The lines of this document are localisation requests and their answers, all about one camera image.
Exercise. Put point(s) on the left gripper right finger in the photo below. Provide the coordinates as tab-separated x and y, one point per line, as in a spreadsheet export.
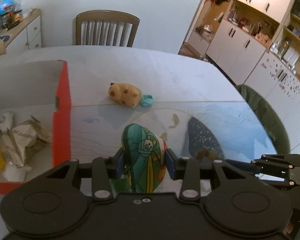
191	172

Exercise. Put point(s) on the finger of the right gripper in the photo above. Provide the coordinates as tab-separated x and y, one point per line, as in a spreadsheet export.
250	168

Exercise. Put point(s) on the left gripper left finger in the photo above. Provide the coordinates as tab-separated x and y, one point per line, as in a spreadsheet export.
102	171

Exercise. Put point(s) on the green patterned pouch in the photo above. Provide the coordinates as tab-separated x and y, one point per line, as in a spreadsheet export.
144	169

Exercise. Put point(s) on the silver foil packet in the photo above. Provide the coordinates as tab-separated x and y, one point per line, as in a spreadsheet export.
25	140

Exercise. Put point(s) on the small white round object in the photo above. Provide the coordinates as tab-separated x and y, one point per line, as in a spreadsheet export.
6	122

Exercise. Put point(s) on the clear plastic bag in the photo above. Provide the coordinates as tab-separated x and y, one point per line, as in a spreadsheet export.
13	173

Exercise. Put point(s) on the green upholstered chair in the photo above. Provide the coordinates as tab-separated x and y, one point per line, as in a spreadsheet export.
268	118

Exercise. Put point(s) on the yellow spotted plush toy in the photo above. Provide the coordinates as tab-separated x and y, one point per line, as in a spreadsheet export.
125	94

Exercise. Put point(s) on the red and white cardboard box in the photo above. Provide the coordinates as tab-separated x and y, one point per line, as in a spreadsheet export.
35	107

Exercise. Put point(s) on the white kitchen cabinets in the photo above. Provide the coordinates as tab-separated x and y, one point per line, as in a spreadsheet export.
255	43

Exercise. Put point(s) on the brown wooden chair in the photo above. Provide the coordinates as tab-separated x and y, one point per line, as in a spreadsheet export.
105	28

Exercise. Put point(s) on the wooden side cabinet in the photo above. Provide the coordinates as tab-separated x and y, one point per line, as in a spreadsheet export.
25	36

